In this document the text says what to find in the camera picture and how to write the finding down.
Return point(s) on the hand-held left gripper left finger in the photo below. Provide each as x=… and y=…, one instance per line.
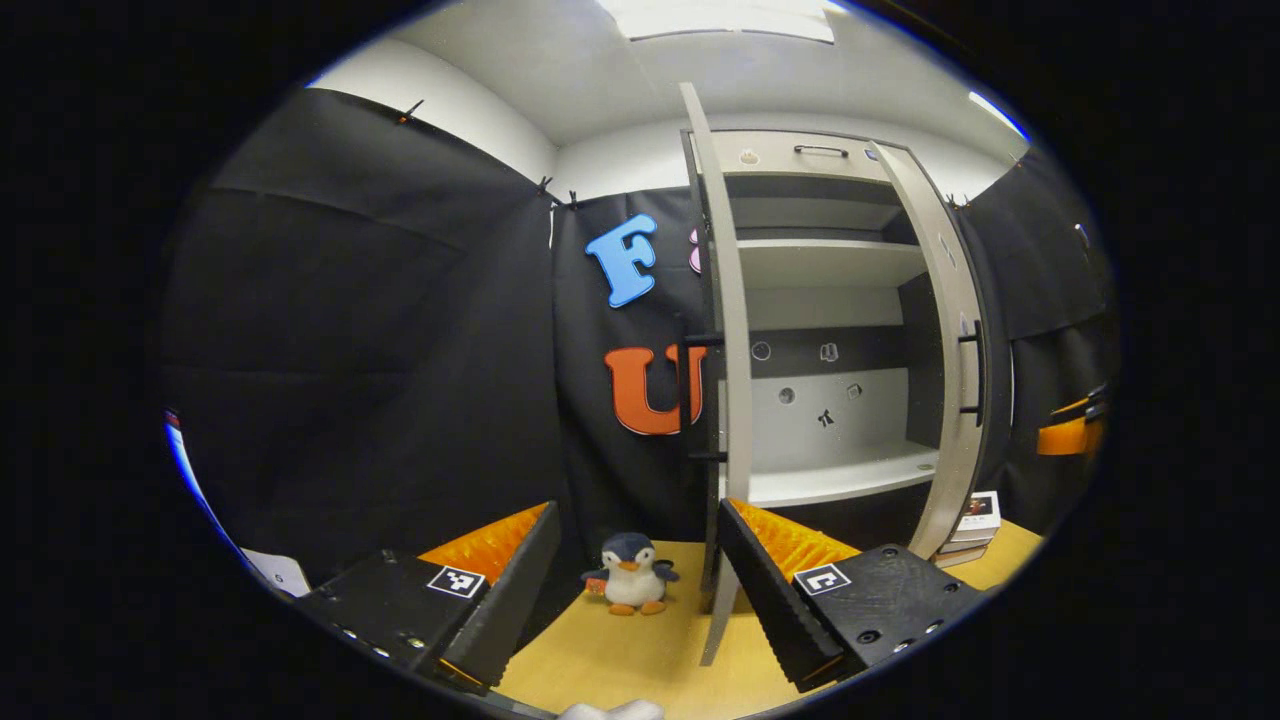
x=510, y=600

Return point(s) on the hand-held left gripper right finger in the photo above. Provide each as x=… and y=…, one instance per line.
x=765, y=590

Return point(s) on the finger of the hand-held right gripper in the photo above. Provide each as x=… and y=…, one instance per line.
x=1095, y=405
x=1068, y=437

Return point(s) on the grey cabinet door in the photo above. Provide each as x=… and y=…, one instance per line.
x=738, y=350
x=955, y=290

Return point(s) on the grey open cabinet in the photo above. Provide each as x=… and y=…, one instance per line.
x=830, y=265

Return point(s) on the grey cabinet drawer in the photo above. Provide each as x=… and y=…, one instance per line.
x=775, y=158

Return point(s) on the white printed book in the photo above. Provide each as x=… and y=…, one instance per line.
x=980, y=510

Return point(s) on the penguin plush toy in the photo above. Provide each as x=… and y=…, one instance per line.
x=632, y=580

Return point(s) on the white red-edged book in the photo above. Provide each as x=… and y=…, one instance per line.
x=962, y=550

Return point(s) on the black backdrop cloth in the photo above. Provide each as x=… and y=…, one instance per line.
x=380, y=330

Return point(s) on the small ceiling light panel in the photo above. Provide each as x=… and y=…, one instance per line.
x=998, y=115

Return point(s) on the large ceiling light panel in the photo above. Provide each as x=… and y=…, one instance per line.
x=720, y=18

